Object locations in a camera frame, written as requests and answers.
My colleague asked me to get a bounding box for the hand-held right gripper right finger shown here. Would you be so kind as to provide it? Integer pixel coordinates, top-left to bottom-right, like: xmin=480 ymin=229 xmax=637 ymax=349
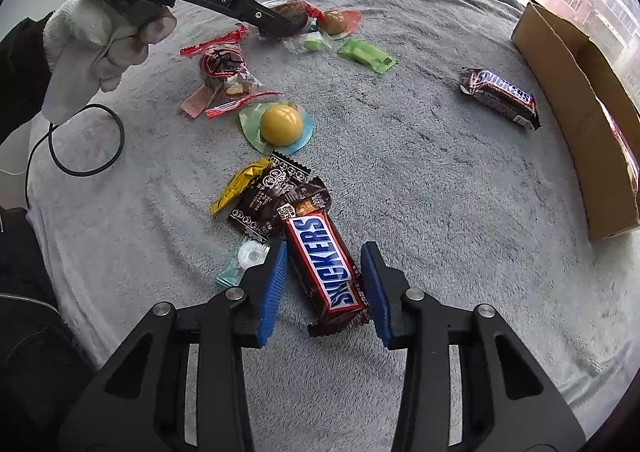
xmin=360 ymin=241 xmax=587 ymax=452

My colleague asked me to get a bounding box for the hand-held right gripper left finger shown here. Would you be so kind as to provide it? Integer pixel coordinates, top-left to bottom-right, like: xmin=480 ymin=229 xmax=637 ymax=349
xmin=57 ymin=241 xmax=289 ymax=452

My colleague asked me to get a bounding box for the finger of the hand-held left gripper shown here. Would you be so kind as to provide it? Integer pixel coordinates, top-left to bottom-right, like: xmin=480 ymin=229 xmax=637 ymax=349
xmin=239 ymin=0 xmax=309 ymax=39

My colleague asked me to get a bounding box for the red-ended dark round snack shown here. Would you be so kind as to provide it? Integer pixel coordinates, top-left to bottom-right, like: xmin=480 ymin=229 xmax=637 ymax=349
xmin=260 ymin=0 xmax=326 ymax=40

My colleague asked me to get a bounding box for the brown chocolate bar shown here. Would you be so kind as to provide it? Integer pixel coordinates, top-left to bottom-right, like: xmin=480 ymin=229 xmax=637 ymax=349
xmin=282 ymin=213 xmax=372 ymax=339
xmin=459 ymin=67 xmax=542 ymax=131

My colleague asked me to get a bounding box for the red-ended clear date snack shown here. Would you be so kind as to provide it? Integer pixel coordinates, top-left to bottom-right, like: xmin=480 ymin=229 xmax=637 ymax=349
xmin=180 ymin=25 xmax=283 ymax=119

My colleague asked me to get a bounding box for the dark brown printed packet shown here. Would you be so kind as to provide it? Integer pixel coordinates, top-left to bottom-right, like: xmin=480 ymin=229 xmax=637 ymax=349
xmin=227 ymin=152 xmax=332 ymax=239

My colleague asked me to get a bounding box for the gold foil wrapper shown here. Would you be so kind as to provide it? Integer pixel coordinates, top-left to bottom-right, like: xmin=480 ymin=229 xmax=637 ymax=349
xmin=209 ymin=158 xmax=271 ymax=217

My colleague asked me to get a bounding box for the yellow ball candy wrapper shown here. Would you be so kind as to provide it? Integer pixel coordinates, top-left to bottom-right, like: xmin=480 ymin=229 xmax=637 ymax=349
xmin=239 ymin=101 xmax=314 ymax=156

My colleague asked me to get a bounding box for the cardboard box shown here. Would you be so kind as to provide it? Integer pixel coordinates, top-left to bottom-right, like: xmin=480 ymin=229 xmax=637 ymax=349
xmin=510 ymin=1 xmax=640 ymax=243

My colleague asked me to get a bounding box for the person's left forearm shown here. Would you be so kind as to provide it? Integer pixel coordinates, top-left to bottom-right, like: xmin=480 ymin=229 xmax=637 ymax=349
xmin=0 ymin=12 xmax=56 ymax=148

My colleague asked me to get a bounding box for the person's left hand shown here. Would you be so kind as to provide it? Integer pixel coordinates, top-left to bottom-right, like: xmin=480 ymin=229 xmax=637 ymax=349
xmin=42 ymin=0 xmax=178 ymax=125

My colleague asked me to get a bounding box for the green candy in clear wrapper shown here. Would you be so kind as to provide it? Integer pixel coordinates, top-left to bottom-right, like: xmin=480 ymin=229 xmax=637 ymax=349
xmin=285 ymin=31 xmax=333 ymax=54

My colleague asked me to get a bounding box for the brown candy red wrapper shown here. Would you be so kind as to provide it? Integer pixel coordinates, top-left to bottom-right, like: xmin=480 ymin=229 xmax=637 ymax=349
xmin=316 ymin=9 xmax=362 ymax=40

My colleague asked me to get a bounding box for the green snack packet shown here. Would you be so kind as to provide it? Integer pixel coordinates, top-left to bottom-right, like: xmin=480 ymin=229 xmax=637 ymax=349
xmin=337 ymin=38 xmax=397 ymax=76

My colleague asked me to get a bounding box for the pink snack packet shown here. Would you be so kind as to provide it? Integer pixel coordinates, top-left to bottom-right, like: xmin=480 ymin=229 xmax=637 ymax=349
xmin=180 ymin=85 xmax=221 ymax=120

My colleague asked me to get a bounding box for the person's black jacket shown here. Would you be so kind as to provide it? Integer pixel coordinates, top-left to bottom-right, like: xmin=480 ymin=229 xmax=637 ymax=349
xmin=0 ymin=207 xmax=101 ymax=433

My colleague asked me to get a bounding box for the black cable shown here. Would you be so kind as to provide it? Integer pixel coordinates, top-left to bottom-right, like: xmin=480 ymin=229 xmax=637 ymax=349
xmin=25 ymin=104 xmax=126 ymax=213

